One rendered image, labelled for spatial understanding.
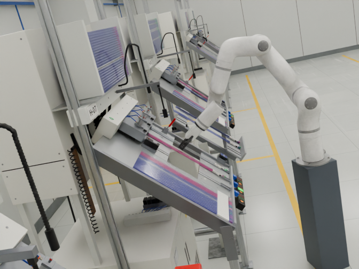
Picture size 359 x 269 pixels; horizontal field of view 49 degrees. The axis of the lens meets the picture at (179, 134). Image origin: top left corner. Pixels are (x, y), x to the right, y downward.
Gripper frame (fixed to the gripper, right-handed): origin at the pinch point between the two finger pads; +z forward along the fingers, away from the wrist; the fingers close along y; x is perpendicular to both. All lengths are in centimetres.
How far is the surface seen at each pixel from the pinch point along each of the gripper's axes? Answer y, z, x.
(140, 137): 28.1, 1.7, -22.9
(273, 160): -181, 11, 111
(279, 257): -16, 23, 101
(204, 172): 17.6, -1.8, 15.6
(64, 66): 64, -16, -65
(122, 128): 28.1, 4.0, -32.8
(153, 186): 60, 3, -7
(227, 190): 24.5, -4.3, 29.5
